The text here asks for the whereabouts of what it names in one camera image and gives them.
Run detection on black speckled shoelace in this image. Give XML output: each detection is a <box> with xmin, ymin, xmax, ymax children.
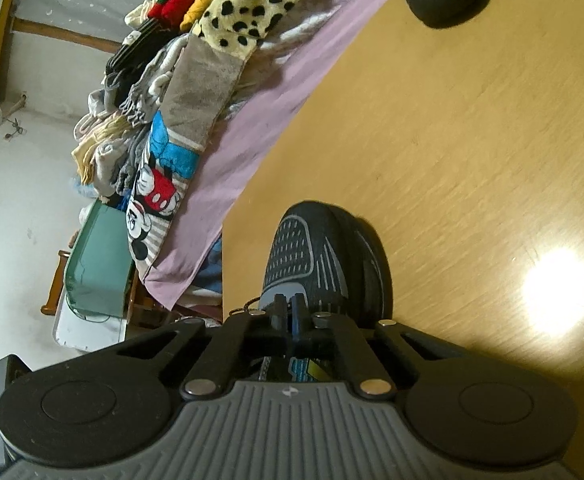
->
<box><xmin>228</xmin><ymin>296</ymin><xmax>260</xmax><ymax>316</ymax></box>

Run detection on white tray lid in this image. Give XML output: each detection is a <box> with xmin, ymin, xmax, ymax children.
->
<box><xmin>52</xmin><ymin>292</ymin><xmax>127</xmax><ymax>352</ymax></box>

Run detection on teal storage bin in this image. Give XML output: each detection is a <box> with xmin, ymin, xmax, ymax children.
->
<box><xmin>64</xmin><ymin>200</ymin><xmax>132</xmax><ymax>320</ymax></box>

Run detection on wooden side table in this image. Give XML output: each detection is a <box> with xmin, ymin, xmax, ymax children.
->
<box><xmin>40</xmin><ymin>249</ymin><xmax>144</xmax><ymax>321</ymax></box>

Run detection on folded grey striped clothes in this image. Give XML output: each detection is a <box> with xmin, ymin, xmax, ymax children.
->
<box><xmin>119</xmin><ymin>32</ymin><xmax>190</xmax><ymax>127</ymax></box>

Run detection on purple bed sheet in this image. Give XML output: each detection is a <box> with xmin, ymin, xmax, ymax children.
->
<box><xmin>142</xmin><ymin>0</ymin><xmax>386</xmax><ymax>309</ymax></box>

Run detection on folded yellow garment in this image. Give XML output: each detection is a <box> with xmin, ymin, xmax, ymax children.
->
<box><xmin>180</xmin><ymin>0</ymin><xmax>213</xmax><ymax>32</ymax></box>

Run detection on cartoon patchwork blanket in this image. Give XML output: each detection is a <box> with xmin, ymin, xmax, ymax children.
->
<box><xmin>126</xmin><ymin>0</ymin><xmax>301</xmax><ymax>276</ymax></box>

